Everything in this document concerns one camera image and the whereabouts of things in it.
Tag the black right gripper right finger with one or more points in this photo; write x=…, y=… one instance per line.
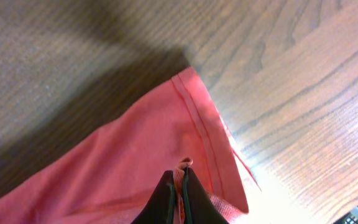
x=197, y=205

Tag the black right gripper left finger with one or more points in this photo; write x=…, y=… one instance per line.
x=160, y=208

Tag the red printed t-shirt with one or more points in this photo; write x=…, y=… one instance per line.
x=110, y=176

